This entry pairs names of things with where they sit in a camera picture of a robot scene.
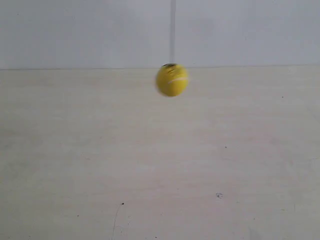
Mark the yellow tennis ball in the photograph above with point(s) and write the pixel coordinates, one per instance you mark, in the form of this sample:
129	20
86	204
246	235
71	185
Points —
171	79

